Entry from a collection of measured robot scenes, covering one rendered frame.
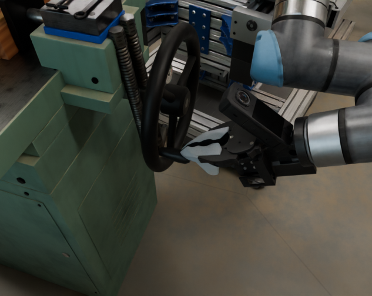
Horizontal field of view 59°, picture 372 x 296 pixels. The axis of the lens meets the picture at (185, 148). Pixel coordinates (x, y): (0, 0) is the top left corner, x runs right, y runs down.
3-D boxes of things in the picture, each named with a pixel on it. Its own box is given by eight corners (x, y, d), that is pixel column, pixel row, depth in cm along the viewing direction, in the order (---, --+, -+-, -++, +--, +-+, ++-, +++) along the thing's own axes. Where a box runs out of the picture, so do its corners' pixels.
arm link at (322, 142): (337, 136, 40) (338, 94, 45) (298, 141, 42) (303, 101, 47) (349, 176, 44) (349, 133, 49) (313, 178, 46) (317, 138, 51)
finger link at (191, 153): (188, 182, 58) (236, 178, 53) (171, 160, 55) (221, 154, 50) (194, 169, 60) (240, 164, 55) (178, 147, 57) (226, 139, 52)
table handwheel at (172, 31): (206, -11, 59) (207, 93, 84) (104, -25, 63) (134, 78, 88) (148, 120, 45) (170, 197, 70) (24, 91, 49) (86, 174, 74)
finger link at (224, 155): (198, 170, 52) (250, 165, 47) (194, 164, 51) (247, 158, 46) (206, 148, 55) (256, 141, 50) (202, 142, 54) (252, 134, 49)
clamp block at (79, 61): (113, 96, 57) (103, 50, 50) (44, 81, 59) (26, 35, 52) (146, 49, 66) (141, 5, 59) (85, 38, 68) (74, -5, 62)
